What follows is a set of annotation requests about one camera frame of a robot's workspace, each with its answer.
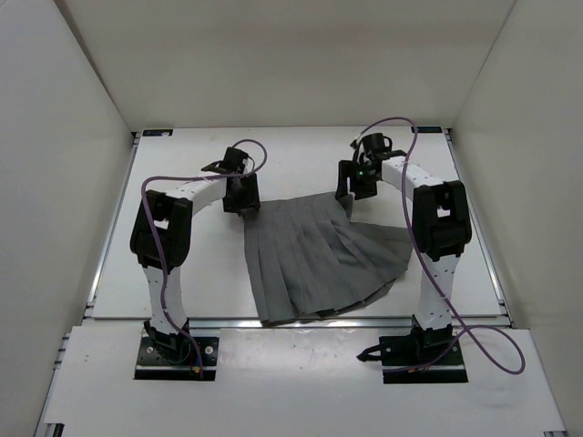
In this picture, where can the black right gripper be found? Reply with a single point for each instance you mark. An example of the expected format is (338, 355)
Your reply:
(347, 169)

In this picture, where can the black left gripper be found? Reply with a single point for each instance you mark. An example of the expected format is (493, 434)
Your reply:
(250, 199)

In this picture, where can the grey pleated skirt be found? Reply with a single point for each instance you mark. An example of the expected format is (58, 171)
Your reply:
(308, 259)

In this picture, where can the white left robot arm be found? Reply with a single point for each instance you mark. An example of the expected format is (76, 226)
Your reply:
(161, 237)

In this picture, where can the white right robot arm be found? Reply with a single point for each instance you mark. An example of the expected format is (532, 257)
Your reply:
(437, 219)

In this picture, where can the right blue corner label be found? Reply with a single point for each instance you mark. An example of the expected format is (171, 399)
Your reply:
(420, 130)

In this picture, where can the blue corner label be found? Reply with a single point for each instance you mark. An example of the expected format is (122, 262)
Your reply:
(420, 130)
(157, 132)

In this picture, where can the left blue corner label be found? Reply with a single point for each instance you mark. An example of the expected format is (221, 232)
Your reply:
(157, 132)

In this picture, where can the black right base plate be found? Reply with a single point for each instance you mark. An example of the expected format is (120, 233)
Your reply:
(404, 361)

